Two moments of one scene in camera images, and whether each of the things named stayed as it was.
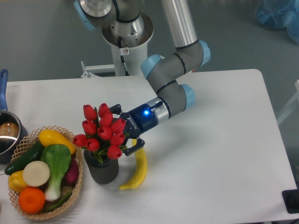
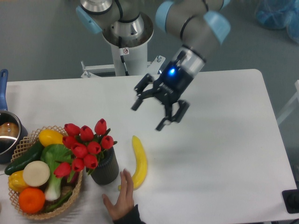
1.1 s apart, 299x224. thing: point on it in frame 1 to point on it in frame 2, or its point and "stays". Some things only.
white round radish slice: (36, 173) stays
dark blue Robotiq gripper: (138, 122) to (172, 83)
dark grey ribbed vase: (106, 172) stays
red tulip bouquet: (103, 134) to (88, 147)
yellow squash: (49, 137) stays
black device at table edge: (291, 199) stays
